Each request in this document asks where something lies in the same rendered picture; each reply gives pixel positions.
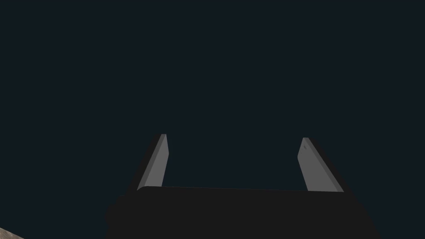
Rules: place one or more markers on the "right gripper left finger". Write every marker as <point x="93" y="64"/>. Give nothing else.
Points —
<point x="155" y="166"/>

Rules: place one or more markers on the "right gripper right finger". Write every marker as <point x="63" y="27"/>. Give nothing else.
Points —
<point x="319" y="169"/>

